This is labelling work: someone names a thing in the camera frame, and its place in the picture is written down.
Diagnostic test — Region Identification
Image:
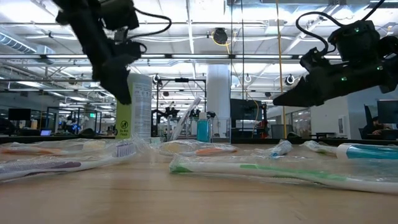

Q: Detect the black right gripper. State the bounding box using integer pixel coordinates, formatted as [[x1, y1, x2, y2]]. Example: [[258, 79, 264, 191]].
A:
[[272, 60, 390, 108]]

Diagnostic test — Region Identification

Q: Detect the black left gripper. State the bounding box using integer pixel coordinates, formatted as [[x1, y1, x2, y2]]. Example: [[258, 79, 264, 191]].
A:
[[91, 37, 132, 106]]

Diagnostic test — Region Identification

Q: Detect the blue toothbrush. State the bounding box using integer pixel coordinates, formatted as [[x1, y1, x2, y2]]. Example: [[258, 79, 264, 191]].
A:
[[253, 139, 294, 158]]

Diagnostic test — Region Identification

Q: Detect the teal mouthwash bottle white cap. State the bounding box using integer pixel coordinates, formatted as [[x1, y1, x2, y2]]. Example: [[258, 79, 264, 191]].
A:
[[336, 142, 398, 161], [196, 111, 211, 144]]

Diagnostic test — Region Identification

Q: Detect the purple toothbrush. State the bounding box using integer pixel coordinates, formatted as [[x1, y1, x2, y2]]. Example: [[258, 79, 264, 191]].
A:
[[0, 141, 138, 184]]

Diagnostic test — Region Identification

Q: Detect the orange toothbrush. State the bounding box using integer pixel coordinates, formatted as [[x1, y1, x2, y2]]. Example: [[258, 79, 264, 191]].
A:
[[159, 139, 239, 157], [0, 139, 107, 156]]

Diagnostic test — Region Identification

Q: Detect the white wipes canister green label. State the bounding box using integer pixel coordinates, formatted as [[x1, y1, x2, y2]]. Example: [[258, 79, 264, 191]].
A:
[[115, 72, 154, 140]]

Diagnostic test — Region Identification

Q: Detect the black equipment rack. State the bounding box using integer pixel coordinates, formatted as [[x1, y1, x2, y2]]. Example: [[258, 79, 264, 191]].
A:
[[230, 98, 268, 138]]

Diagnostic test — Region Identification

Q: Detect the person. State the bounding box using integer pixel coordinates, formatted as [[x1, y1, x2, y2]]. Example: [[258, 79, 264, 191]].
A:
[[361, 116, 393, 140]]

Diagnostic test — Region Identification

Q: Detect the clear acrylic organizer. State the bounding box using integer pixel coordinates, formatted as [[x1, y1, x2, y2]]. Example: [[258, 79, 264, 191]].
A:
[[167, 116, 233, 144]]

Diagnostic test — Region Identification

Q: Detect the dark desk monitor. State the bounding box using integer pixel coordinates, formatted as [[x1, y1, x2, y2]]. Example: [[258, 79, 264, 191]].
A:
[[376, 100, 398, 125]]

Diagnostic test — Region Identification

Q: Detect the black monitor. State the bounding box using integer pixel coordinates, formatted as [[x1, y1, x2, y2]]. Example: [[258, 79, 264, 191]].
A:
[[7, 108, 32, 122]]

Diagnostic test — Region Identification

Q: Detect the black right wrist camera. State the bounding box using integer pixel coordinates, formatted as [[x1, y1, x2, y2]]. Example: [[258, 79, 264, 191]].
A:
[[300, 46, 331, 75]]

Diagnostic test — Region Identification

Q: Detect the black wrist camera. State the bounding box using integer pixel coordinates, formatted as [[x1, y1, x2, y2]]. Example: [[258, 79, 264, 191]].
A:
[[124, 40, 147, 62], [300, 46, 331, 75]]

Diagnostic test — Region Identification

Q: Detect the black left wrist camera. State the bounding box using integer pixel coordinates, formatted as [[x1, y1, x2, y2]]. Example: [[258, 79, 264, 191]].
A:
[[124, 40, 147, 62]]

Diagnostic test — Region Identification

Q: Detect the black aluminium table frame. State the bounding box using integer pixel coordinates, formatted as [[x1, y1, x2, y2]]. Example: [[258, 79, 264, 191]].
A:
[[0, 134, 398, 147]]

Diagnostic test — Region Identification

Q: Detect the black left camera cable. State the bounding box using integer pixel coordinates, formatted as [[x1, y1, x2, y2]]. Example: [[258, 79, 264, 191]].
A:
[[126, 6, 173, 42]]

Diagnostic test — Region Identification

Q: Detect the black camera cable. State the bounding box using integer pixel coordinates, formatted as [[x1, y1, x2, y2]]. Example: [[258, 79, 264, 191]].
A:
[[126, 6, 173, 42], [295, 0, 386, 55]]

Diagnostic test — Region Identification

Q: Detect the black right camera cable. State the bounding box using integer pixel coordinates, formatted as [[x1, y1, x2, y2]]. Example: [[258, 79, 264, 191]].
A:
[[295, 0, 386, 55]]

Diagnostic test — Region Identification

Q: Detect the black ceiling cable reel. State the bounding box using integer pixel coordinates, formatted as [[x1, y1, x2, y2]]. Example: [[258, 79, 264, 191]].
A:
[[212, 27, 229, 45]]

